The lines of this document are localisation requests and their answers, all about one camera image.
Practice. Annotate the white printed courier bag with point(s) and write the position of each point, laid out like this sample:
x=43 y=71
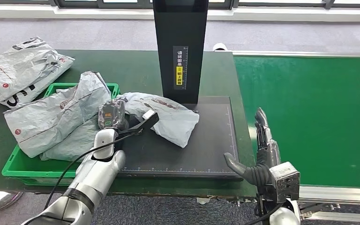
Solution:
x=12 y=71

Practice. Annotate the plump grey parcel bag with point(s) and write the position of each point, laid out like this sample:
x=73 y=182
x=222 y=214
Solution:
x=71 y=146

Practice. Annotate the green plastic crate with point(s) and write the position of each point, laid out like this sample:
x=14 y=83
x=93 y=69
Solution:
x=27 y=170

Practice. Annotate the black inbound scanner machine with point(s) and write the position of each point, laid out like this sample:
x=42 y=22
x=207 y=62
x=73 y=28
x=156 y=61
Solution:
x=198 y=149

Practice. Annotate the grey parcel bag dark stain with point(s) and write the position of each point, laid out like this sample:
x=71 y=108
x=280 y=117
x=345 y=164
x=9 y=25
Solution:
x=173 y=121

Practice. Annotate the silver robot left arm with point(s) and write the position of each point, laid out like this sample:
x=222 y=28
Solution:
x=93 y=177

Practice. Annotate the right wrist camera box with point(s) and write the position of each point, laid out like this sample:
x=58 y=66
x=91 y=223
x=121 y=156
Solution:
x=285 y=183

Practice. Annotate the green conveyor belt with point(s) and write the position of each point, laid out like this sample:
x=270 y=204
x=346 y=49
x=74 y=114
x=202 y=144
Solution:
x=307 y=108

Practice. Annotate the round chrome stand base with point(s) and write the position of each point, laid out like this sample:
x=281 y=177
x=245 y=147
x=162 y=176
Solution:
x=0 y=198

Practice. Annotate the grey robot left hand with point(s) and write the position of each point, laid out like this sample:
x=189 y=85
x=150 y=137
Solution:
x=113 y=115

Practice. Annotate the grey parcel bag red smear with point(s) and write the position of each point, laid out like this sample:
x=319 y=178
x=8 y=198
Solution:
x=49 y=121

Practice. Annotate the white table bracket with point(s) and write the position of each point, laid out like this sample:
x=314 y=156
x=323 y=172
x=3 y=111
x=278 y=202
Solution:
x=203 y=201

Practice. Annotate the white round roller cap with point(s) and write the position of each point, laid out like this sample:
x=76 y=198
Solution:
x=220 y=47

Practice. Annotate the black yellow scanner label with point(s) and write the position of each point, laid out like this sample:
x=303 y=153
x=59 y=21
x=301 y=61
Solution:
x=180 y=68

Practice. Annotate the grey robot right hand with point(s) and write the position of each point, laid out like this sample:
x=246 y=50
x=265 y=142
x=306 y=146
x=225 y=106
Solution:
x=260 y=174

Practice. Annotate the dark window frame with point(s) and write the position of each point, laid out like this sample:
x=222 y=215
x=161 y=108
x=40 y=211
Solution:
x=55 y=3

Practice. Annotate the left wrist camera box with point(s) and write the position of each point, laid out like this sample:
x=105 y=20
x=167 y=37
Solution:
x=149 y=119

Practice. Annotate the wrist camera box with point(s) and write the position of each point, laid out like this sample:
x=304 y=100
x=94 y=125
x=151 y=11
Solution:
x=149 y=119
x=285 y=183

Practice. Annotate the white bag black lettering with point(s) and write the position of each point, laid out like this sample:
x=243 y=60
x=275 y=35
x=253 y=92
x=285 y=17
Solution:
x=43 y=80

